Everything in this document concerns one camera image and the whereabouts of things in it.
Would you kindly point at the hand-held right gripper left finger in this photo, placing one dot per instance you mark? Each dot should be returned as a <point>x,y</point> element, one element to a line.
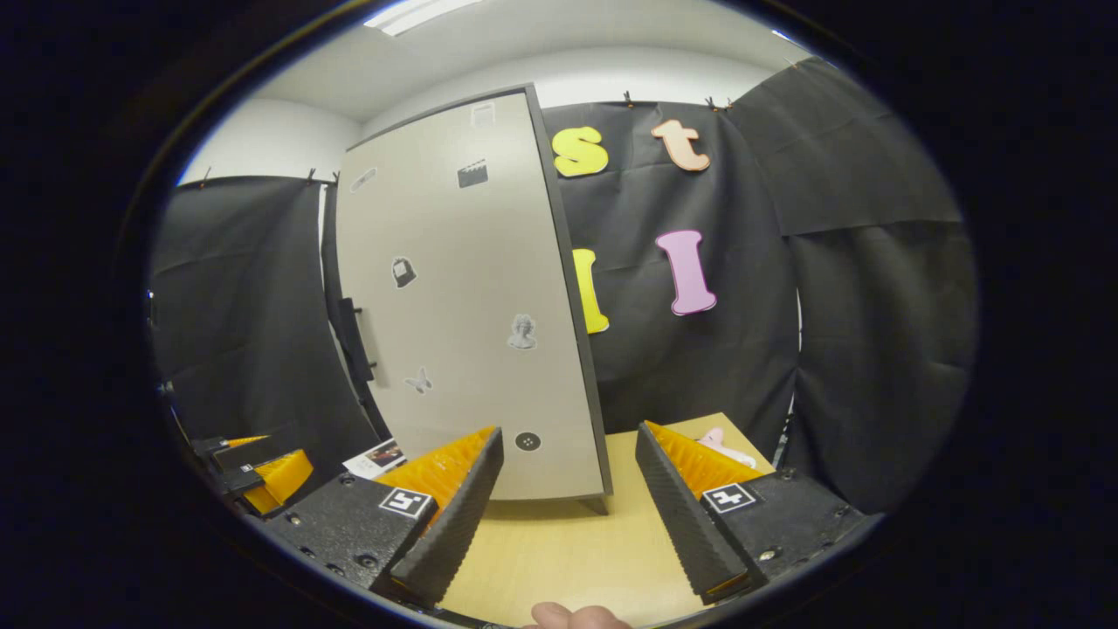
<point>454,524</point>

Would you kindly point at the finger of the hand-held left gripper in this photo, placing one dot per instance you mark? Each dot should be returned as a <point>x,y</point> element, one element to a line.
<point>249,450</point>
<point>279,480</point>

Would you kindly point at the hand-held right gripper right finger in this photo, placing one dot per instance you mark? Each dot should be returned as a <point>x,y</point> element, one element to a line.
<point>681,515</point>

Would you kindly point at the dark grey cabinet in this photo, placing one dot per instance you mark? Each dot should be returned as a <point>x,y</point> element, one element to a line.
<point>587,349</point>

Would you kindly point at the green and pink plush toy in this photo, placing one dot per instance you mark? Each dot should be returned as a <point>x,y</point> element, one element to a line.
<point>725,445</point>

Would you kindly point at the white book with portrait cover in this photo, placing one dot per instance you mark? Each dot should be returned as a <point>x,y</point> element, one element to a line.
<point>376,459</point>

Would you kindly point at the black backdrop cloth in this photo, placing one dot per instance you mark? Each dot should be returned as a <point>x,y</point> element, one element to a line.
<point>873,349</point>

